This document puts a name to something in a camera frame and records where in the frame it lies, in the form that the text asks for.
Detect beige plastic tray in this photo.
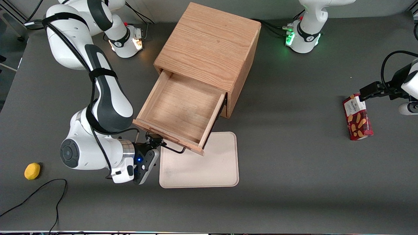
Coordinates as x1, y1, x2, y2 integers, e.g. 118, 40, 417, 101
159, 132, 239, 189

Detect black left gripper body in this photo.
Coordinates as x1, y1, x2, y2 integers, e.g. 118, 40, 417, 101
385, 64, 412, 100

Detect red shortbread biscuit box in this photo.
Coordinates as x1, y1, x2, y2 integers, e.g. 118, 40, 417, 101
342, 93, 374, 141

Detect black metal drawer handle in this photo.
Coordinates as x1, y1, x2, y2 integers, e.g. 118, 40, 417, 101
145, 132, 186, 154

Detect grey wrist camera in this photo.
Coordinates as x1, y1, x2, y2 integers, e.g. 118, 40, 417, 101
135, 149, 160, 185

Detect black arm base cable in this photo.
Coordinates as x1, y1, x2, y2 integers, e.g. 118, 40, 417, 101
252, 18, 294, 38
125, 4, 156, 25

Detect yellow lemon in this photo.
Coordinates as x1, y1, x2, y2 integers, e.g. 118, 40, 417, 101
24, 163, 41, 180

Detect black looped wrist cable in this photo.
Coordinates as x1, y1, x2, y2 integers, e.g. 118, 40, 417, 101
380, 50, 418, 93

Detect thin black table cable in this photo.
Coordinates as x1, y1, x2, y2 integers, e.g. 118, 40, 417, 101
0, 179, 68, 234

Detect black cable strapped to arm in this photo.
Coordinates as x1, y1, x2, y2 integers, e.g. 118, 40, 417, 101
24, 0, 140, 179

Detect wooden drawer cabinet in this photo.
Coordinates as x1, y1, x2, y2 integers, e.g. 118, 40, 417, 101
153, 2, 262, 118

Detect aluminium frame rail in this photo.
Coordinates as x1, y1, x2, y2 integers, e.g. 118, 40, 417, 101
0, 4, 34, 27

